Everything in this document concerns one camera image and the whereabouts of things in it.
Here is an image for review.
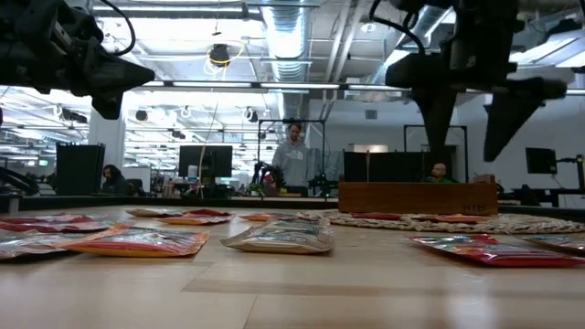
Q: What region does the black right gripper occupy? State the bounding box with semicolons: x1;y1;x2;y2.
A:
386;0;569;163

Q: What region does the black metal frame stand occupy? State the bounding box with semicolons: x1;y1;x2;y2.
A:
403;123;470;184
257;118;327;197

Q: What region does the black computer monitor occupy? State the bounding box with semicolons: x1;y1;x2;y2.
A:
525;146;558;175
177;144;234;179

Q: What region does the round woven placemat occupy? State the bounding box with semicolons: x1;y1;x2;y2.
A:
296;208;585;236

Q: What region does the black round camera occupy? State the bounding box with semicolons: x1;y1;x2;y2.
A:
208;43;232;69

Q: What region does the white building column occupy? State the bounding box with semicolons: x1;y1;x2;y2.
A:
88;90;127;196

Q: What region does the wooden divided tea box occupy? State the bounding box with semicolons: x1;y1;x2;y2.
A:
337;174;499;217

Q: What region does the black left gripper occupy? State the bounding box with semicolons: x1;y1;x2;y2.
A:
17;0;156;122

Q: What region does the person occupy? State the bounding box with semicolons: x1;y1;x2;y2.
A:
100;164;132;196
271;122;317;198
422;162;458;185

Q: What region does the black cabinet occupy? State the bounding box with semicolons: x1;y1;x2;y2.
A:
55;143;107;196

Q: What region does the black divider panel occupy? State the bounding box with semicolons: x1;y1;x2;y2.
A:
343;150;458;184

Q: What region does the silver spiral air duct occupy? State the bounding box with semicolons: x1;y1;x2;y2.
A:
262;0;313;121

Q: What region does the long white light strip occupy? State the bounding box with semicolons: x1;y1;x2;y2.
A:
0;78;585;96

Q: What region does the orange tea packet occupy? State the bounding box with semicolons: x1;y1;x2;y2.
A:
61;226;210;259
237;212;305;223
410;213;493;224
157;214;237;227

